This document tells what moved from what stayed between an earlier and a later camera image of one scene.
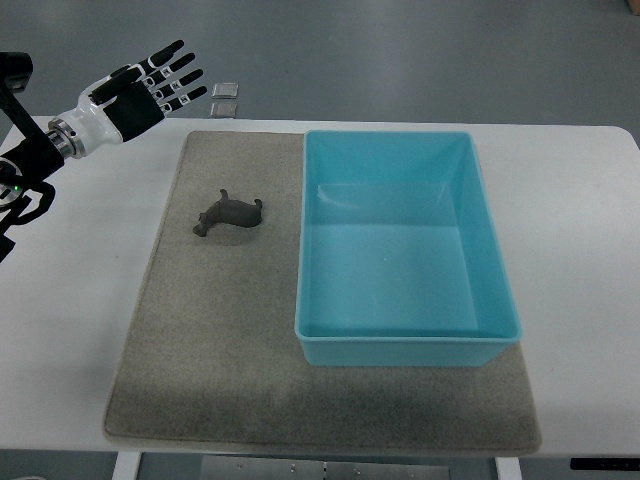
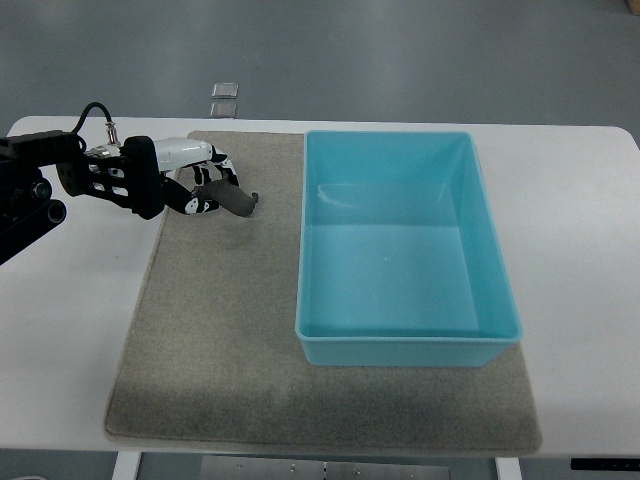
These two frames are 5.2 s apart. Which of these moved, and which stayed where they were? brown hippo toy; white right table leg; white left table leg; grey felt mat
Moved: brown hippo toy
Stayed: white right table leg; white left table leg; grey felt mat
